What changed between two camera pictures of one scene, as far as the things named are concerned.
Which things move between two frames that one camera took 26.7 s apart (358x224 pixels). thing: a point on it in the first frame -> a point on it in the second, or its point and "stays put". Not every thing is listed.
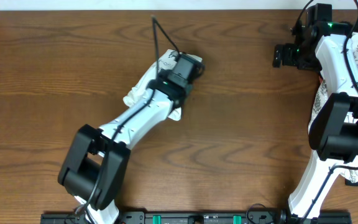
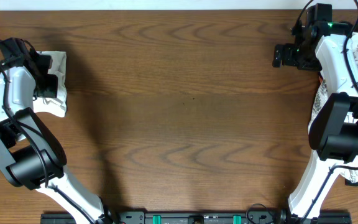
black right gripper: x=282 y=55 stays put
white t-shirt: x=165 y=62 -> x=56 y=106
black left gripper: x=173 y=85 -> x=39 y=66
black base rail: x=199 y=217 stays put
